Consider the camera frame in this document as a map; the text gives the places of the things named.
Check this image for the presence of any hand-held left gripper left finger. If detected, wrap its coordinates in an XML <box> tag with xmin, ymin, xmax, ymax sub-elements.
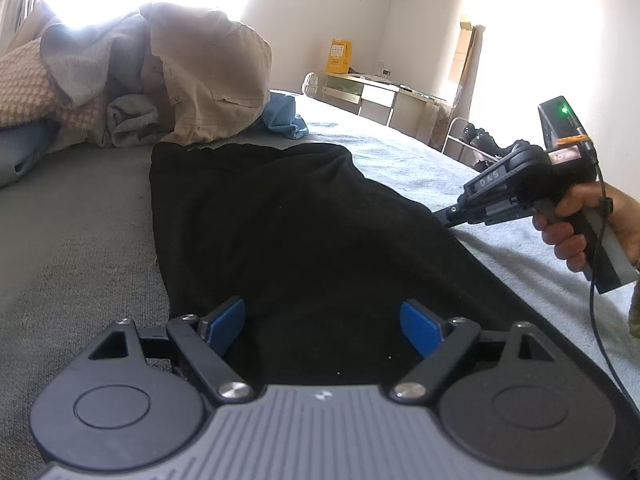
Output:
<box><xmin>89</xmin><ymin>296</ymin><xmax>256</xmax><ymax>405</ymax></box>

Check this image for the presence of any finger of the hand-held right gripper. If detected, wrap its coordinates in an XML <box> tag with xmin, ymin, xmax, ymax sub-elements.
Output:
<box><xmin>432</xmin><ymin>199</ymin><xmax>488</xmax><ymax>228</ymax></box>

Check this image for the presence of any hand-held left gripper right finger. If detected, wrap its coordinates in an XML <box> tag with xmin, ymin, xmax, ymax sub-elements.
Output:
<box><xmin>390</xmin><ymin>299</ymin><xmax>556</xmax><ymax>405</ymax></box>

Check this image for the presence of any black t-shirt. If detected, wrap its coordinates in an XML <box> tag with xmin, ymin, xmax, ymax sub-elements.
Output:
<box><xmin>149</xmin><ymin>141</ymin><xmax>636</xmax><ymax>411</ymax></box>

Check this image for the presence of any person's right hand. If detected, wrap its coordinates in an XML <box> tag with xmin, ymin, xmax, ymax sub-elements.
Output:
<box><xmin>532</xmin><ymin>182</ymin><xmax>640</xmax><ymax>273</ymax></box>

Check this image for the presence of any metal shoe rack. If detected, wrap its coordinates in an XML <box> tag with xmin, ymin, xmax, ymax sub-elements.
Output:
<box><xmin>442</xmin><ymin>116</ymin><xmax>527</xmax><ymax>172</ymax></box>

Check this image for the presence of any cream desk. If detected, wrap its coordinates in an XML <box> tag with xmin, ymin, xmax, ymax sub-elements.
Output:
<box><xmin>320</xmin><ymin>71</ymin><xmax>446</xmax><ymax>142</ymax></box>

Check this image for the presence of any cardboard sheet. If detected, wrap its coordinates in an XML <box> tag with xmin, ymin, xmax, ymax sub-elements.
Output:
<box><xmin>447</xmin><ymin>20</ymin><xmax>486</xmax><ymax>87</ymax></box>

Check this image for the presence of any person's green fuzzy jacket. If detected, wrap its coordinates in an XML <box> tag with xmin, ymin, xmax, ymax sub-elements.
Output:
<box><xmin>626</xmin><ymin>280</ymin><xmax>640</xmax><ymax>341</ymax></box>

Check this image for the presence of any yellow box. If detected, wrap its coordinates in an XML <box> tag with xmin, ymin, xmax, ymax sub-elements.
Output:
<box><xmin>326</xmin><ymin>37</ymin><xmax>353</xmax><ymax>75</ymax></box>

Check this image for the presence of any light blue cloth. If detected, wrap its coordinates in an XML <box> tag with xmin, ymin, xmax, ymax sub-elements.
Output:
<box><xmin>262</xmin><ymin>92</ymin><xmax>311</xmax><ymax>141</ymax></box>

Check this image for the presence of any grey-blue folded garment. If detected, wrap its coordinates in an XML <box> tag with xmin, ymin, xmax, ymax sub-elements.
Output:
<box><xmin>0</xmin><ymin>120</ymin><xmax>62</xmax><ymax>189</ymax></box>

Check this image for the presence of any cream garment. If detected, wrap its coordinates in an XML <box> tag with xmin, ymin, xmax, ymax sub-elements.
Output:
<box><xmin>15</xmin><ymin>0</ymin><xmax>63</xmax><ymax>47</ymax></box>

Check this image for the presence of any grey curtain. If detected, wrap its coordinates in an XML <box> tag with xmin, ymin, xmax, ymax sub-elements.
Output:
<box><xmin>0</xmin><ymin>0</ymin><xmax>46</xmax><ymax>56</ymax></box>

